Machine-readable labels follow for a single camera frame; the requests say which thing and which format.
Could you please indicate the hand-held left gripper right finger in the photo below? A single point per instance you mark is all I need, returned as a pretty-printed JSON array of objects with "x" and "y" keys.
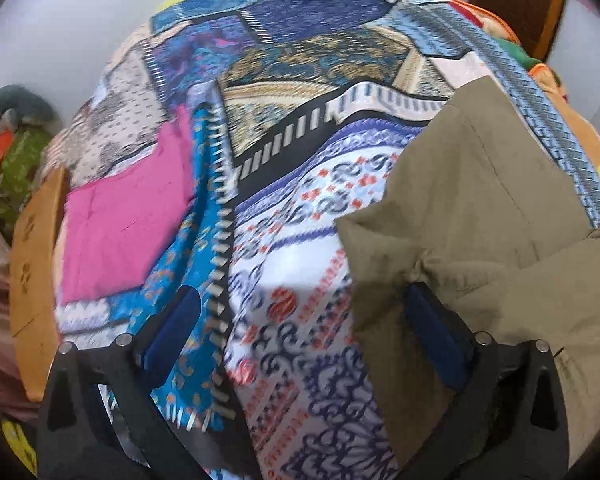
[{"x": 432, "y": 340}]

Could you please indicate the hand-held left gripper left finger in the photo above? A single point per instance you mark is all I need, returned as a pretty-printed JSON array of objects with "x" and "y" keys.
[{"x": 172, "y": 330}]

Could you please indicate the olive green pants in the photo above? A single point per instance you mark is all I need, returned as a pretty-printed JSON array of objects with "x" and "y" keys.
[{"x": 480, "y": 210}]

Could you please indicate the pink garment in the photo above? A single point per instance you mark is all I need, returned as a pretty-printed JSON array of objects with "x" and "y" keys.
[{"x": 120, "y": 225}]

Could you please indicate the patchwork printed blanket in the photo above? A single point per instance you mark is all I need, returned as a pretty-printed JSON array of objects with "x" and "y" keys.
[{"x": 300, "y": 210}]

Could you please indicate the yellow patterned cloth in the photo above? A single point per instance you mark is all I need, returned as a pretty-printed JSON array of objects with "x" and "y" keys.
[{"x": 20, "y": 447}]

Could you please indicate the orange floral blanket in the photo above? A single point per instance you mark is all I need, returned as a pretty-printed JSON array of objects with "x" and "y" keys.
[{"x": 580, "y": 130}]

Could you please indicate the wooden door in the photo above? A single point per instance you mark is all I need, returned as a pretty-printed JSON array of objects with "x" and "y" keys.
[{"x": 520, "y": 0}]

